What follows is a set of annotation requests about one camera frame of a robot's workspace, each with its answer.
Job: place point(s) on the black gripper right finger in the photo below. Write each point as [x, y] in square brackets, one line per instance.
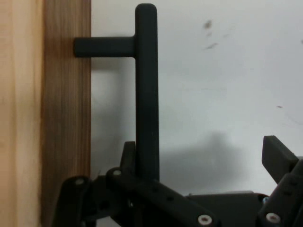
[277, 153]

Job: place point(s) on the brown wooden drawer cabinet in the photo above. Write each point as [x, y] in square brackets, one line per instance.
[19, 94]

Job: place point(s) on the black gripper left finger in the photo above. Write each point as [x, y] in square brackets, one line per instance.
[146, 196]

